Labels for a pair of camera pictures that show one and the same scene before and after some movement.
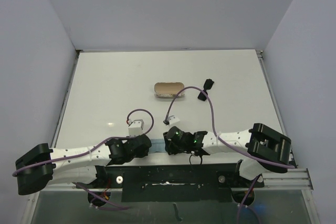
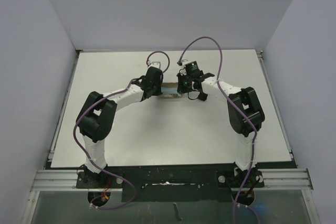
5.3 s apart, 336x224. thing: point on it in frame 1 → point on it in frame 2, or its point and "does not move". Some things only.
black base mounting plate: [206, 182] does not move
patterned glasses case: [167, 89] does not move
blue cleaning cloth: [157, 145] → [169, 90]
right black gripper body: [175, 149] → [185, 83]
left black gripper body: [141, 155] → [156, 88]
